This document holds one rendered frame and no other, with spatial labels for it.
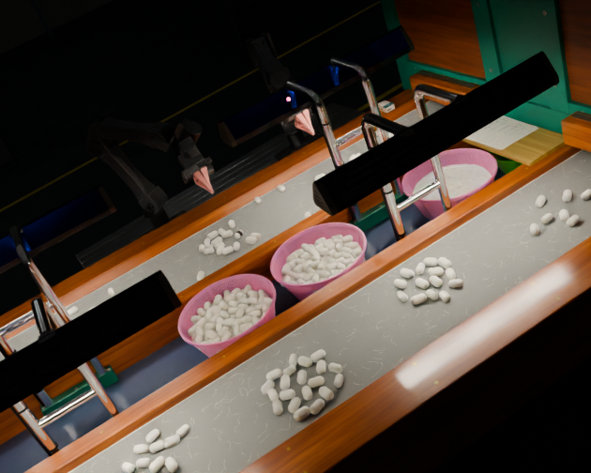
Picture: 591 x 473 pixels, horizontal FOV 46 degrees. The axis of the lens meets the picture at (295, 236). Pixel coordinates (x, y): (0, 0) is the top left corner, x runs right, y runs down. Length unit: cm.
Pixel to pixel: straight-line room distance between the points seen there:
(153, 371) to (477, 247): 88
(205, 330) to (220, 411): 32
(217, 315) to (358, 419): 59
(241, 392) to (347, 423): 30
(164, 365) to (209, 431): 39
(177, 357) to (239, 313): 21
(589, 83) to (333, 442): 110
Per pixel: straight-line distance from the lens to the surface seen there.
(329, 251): 187
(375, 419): 136
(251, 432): 148
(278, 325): 165
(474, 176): 200
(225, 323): 177
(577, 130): 190
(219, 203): 227
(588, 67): 189
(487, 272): 164
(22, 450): 192
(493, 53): 211
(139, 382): 186
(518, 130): 209
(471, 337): 145
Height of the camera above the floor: 176
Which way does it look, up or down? 31 degrees down
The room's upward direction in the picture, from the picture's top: 22 degrees counter-clockwise
